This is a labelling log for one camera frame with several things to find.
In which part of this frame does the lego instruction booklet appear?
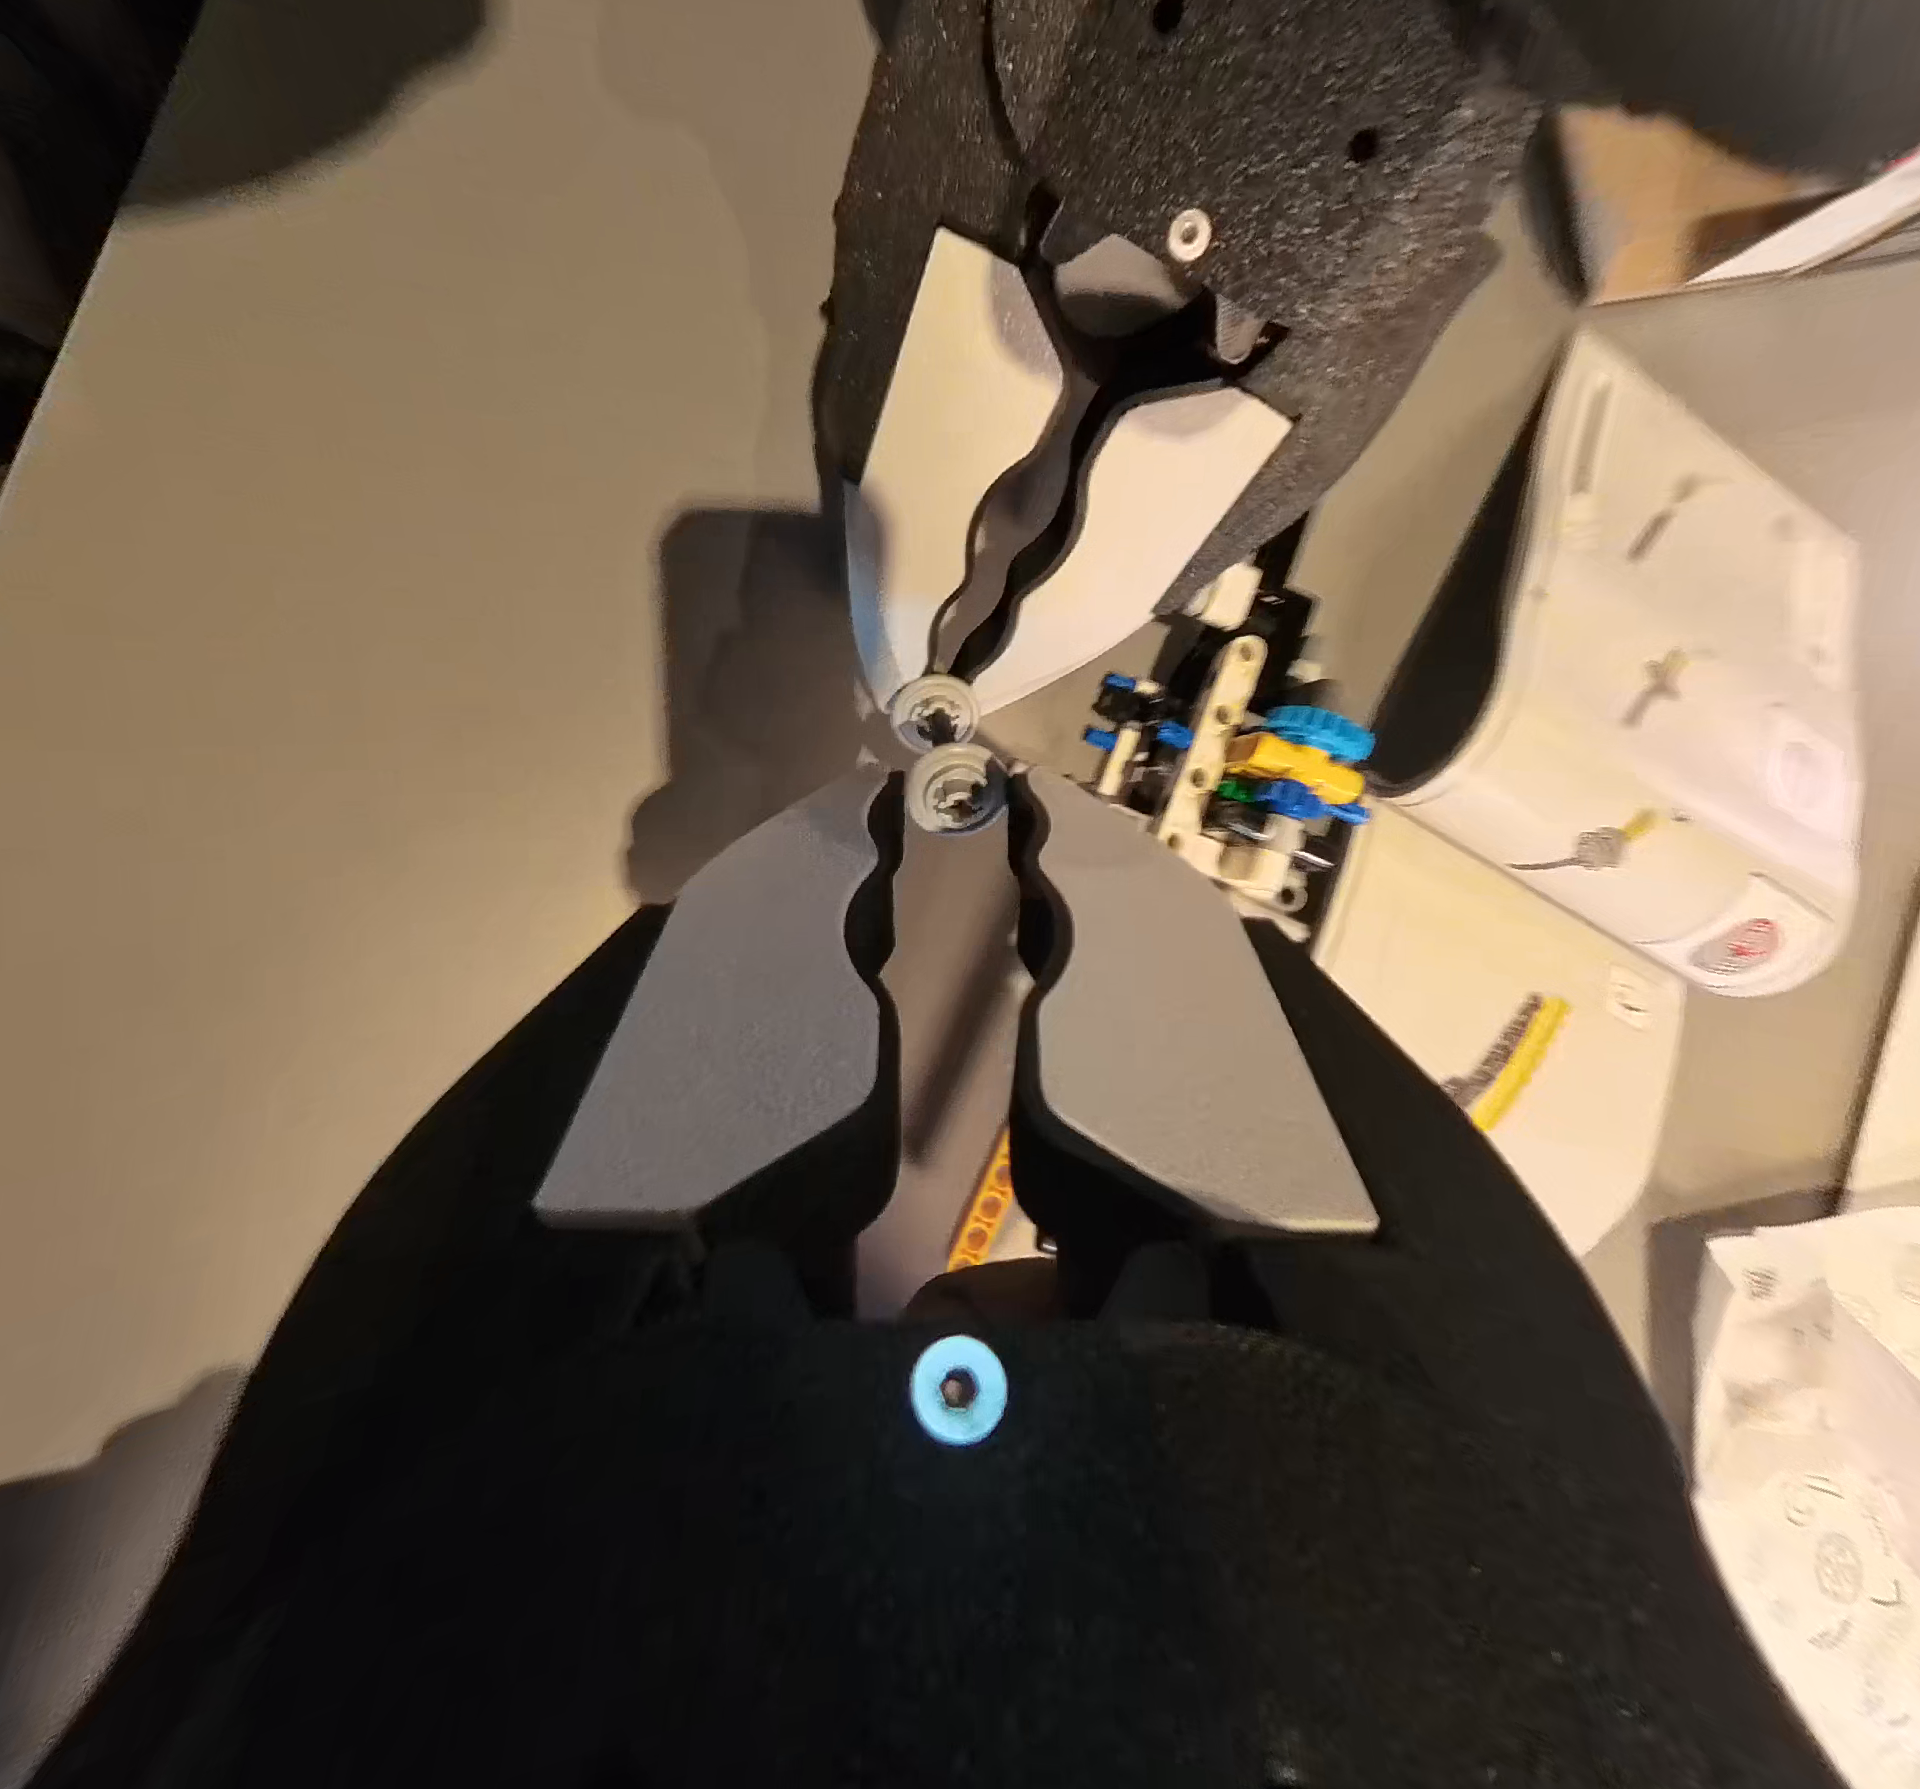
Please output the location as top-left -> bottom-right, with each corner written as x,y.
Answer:
1320,295 -> 1920,1228

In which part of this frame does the person's left forearm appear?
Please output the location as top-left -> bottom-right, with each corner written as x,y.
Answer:
1403,0 -> 1920,177

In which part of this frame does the yellow lego beam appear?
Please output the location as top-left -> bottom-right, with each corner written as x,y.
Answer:
945,1126 -> 1020,1272

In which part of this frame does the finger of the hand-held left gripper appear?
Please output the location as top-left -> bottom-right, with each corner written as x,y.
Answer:
845,225 -> 1079,690
956,406 -> 1298,729

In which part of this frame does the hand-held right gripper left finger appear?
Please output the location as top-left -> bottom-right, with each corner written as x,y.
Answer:
529,773 -> 907,1231

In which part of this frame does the white crumpled paper bag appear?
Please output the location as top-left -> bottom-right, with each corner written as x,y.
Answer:
1693,1222 -> 1920,1789

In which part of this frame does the grey lego pulley wheel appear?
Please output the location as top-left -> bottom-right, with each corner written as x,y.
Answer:
889,671 -> 985,756
907,749 -> 1011,838

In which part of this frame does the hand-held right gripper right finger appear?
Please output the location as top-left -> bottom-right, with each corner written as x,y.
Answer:
1009,767 -> 1382,1238

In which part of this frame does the partly built lego model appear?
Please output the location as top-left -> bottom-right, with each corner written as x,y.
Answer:
1081,562 -> 1380,949

